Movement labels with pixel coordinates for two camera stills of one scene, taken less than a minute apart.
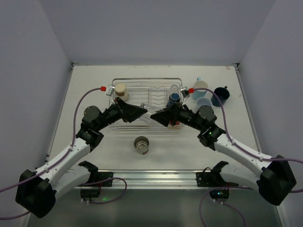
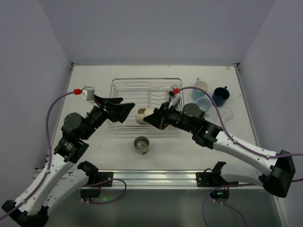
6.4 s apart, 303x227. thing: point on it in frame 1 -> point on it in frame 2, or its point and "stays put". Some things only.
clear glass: x=146 y=117 -> x=226 y=113
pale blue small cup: x=203 y=101 stays put
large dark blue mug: x=223 y=94 stays put
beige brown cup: x=141 y=144 stays put
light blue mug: x=200 y=93 stays put
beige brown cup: x=121 y=91 -> x=142 y=112
